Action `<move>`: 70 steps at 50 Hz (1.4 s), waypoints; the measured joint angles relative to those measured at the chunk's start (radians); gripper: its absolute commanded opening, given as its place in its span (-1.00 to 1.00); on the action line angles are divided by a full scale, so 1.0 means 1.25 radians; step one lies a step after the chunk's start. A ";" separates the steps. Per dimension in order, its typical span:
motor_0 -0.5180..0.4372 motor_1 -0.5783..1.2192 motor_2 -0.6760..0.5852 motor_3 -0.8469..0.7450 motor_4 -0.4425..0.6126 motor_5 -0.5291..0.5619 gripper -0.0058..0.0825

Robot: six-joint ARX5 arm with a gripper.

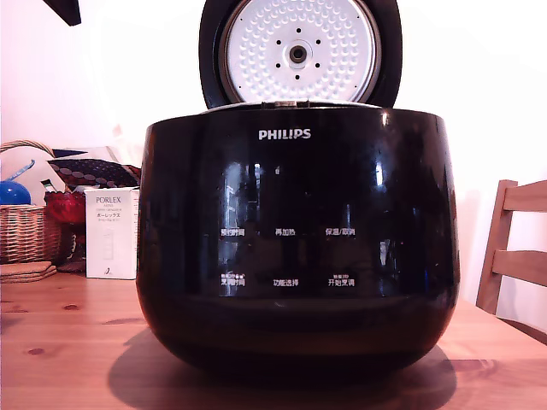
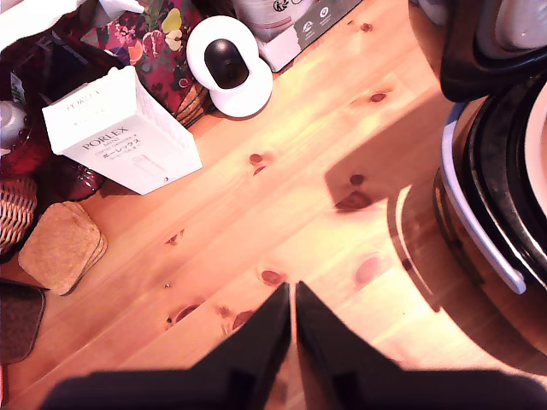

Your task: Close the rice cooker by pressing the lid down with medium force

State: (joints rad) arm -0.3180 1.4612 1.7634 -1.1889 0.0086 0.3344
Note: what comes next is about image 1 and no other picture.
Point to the light blue ribbon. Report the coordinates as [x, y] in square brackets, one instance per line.
[21, 171]

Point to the white Porlex box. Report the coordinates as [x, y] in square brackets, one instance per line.
[111, 239]

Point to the black rice cooker lid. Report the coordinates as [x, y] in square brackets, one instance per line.
[213, 51]

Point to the black Philips rice cooker body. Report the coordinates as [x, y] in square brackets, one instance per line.
[299, 192]

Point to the woven wicker basket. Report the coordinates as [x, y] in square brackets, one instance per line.
[25, 235]

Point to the blue ball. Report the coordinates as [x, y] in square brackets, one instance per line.
[15, 194]

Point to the dark dotted patterned cushion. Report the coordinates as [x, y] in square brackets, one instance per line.
[94, 171]

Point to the silver inner pot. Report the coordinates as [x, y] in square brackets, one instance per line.
[231, 107]

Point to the stack of cork coasters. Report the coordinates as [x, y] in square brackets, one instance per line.
[25, 272]

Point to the wooden chair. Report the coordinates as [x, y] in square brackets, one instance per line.
[500, 239]

